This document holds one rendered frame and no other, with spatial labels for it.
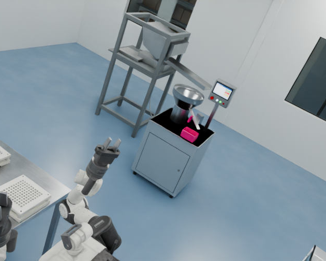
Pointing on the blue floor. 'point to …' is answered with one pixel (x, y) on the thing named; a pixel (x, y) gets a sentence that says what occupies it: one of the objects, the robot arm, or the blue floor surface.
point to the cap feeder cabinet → (170, 153)
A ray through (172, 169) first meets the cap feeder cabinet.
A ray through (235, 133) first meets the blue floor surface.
